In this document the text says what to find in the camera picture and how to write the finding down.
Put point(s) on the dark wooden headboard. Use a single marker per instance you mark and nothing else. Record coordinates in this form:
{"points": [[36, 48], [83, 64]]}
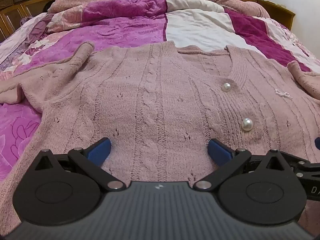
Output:
{"points": [[15, 2]]}

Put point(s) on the purple floral patchwork quilt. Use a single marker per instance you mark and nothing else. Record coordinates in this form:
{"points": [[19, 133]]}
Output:
{"points": [[125, 30]]}

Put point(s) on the pink knitted cardigan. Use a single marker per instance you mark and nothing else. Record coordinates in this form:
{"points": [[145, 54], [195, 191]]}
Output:
{"points": [[160, 100]]}

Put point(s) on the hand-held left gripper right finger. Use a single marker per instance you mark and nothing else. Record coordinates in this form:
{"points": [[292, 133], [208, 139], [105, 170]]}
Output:
{"points": [[218, 152]]}

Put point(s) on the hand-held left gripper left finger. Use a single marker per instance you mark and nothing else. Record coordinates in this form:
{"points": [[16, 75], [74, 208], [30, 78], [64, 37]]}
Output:
{"points": [[100, 150]]}

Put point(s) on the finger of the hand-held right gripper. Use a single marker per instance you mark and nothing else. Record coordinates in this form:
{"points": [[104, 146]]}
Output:
{"points": [[303, 166], [317, 143]]}

